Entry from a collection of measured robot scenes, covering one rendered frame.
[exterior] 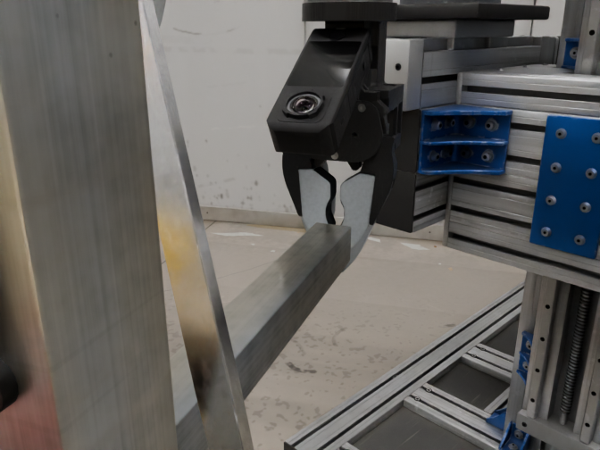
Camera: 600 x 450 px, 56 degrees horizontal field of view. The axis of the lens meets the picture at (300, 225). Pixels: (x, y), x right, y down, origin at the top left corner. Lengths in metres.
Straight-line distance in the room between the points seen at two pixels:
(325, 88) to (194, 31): 2.65
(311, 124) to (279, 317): 0.12
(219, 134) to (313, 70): 2.63
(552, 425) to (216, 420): 0.96
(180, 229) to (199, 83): 2.84
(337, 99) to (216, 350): 0.23
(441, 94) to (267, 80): 2.10
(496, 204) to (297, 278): 0.55
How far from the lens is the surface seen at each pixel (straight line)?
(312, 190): 0.46
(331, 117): 0.36
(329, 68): 0.40
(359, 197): 0.44
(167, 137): 0.19
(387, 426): 1.29
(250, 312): 0.32
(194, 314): 0.18
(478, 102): 0.86
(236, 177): 3.03
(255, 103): 2.92
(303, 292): 0.36
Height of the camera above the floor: 1.01
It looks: 19 degrees down
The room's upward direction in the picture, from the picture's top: straight up
